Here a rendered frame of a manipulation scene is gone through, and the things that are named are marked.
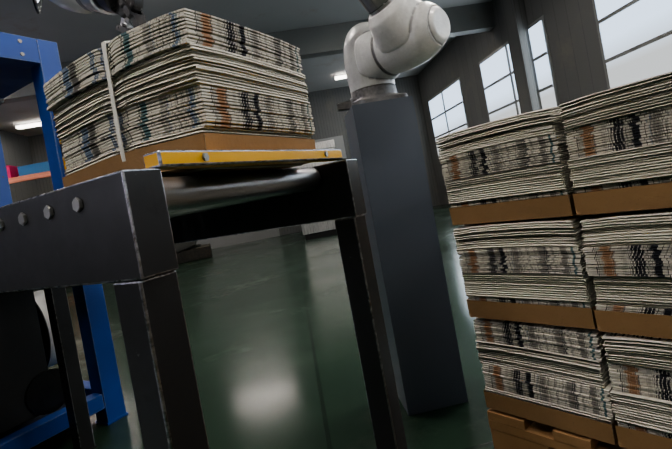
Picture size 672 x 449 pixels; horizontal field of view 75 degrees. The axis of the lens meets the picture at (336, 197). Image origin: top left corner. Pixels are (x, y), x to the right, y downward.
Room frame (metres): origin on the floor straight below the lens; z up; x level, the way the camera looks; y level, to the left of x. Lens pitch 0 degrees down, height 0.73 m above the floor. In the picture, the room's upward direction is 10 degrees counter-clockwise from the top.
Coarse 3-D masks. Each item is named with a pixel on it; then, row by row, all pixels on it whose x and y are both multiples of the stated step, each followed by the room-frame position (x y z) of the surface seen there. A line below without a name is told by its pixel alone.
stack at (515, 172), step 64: (512, 128) 0.93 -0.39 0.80; (576, 128) 0.84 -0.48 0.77; (640, 128) 0.77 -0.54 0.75; (448, 192) 1.08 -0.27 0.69; (512, 192) 0.95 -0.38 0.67; (576, 192) 0.86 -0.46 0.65; (512, 256) 0.97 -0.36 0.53; (576, 256) 0.87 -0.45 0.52; (640, 256) 0.78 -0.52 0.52; (512, 384) 1.02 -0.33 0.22; (576, 384) 0.91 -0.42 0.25; (640, 384) 0.82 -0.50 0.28; (512, 448) 1.04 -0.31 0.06; (576, 448) 0.92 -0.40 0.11
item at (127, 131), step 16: (112, 48) 0.70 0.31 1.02; (96, 64) 0.72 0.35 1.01; (112, 64) 0.70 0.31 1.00; (96, 80) 0.72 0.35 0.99; (112, 80) 0.71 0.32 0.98; (112, 112) 0.71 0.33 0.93; (128, 112) 0.70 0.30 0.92; (112, 128) 0.72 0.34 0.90; (128, 128) 0.70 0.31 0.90; (128, 144) 0.70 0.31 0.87
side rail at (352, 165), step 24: (336, 168) 0.91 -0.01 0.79; (312, 192) 0.95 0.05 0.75; (336, 192) 0.92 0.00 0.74; (360, 192) 0.93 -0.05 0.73; (192, 216) 1.14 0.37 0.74; (216, 216) 1.09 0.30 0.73; (240, 216) 1.05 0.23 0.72; (264, 216) 1.02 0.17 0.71; (288, 216) 0.98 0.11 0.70; (312, 216) 0.95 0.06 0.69; (336, 216) 0.92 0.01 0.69; (192, 240) 1.15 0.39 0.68
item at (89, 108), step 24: (72, 72) 0.75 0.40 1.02; (96, 72) 0.72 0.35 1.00; (48, 96) 0.80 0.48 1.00; (72, 96) 0.76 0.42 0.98; (96, 96) 0.73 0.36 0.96; (72, 120) 0.77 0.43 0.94; (96, 120) 0.73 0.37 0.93; (72, 144) 0.78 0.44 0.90; (96, 144) 0.75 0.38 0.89; (72, 168) 0.79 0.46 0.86
